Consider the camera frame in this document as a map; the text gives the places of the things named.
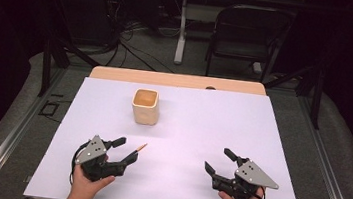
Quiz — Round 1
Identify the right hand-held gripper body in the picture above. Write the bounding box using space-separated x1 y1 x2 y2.
209 155 283 199

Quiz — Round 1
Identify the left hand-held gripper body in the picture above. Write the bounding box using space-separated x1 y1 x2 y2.
72 132 131 186

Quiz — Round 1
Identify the beige square cup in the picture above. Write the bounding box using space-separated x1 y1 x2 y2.
128 87 163 128

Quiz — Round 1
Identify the person's left hand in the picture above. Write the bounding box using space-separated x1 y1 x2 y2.
66 162 117 199

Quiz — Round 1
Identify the white table sheet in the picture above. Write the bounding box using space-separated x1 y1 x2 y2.
23 69 317 199

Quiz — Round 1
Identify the black metal stand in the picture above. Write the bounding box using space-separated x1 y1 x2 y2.
37 33 104 104
259 59 327 131

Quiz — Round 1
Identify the black folding chair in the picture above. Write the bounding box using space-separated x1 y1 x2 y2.
203 0 297 87

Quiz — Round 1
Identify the white desk leg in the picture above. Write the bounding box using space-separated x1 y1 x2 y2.
173 0 193 66

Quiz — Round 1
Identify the black equipment case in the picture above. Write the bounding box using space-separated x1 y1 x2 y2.
49 0 111 48

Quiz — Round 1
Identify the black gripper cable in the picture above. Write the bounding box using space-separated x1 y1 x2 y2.
68 140 89 187

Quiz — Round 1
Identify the aluminium floor rail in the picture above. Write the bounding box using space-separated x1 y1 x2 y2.
287 92 353 199
0 58 68 199

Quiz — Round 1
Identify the tangle of floor cables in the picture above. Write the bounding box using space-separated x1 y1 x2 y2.
96 0 185 76

